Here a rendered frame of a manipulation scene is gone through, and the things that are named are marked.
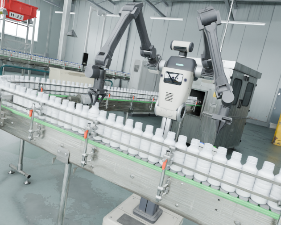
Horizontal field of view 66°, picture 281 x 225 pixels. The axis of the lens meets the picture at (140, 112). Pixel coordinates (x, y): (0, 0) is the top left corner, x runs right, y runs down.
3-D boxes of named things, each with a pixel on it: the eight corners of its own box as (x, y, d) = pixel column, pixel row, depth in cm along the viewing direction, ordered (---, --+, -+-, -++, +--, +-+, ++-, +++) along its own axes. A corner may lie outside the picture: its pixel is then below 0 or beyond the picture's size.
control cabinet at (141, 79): (139, 113, 815) (149, 62, 783) (148, 116, 780) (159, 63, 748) (122, 112, 757) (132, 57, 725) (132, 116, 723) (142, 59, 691)
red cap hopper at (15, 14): (-4, 95, 638) (3, -5, 591) (-9, 91, 688) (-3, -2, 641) (29, 97, 703) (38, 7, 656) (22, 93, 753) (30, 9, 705)
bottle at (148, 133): (147, 154, 115) (153, 125, 112) (150, 159, 109) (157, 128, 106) (136, 153, 113) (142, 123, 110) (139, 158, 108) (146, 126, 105)
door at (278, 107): (267, 127, 1117) (279, 87, 1081) (267, 127, 1125) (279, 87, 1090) (290, 133, 1073) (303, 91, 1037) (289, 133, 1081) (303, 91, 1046)
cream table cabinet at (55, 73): (83, 114, 612) (89, 73, 592) (94, 121, 569) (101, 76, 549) (43, 114, 535) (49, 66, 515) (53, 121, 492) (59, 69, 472)
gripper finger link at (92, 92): (85, 104, 121) (88, 87, 119) (94, 103, 127) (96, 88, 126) (95, 106, 118) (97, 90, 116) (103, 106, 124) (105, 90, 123)
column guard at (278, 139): (271, 143, 723) (281, 112, 705) (270, 141, 758) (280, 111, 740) (285, 147, 706) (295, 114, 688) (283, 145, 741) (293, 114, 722)
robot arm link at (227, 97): (230, 86, 118) (214, 90, 120) (233, 77, 107) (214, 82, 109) (236, 106, 114) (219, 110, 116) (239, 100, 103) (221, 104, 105)
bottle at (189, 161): (185, 169, 105) (192, 137, 102) (196, 174, 101) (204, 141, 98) (179, 172, 100) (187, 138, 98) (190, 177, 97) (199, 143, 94)
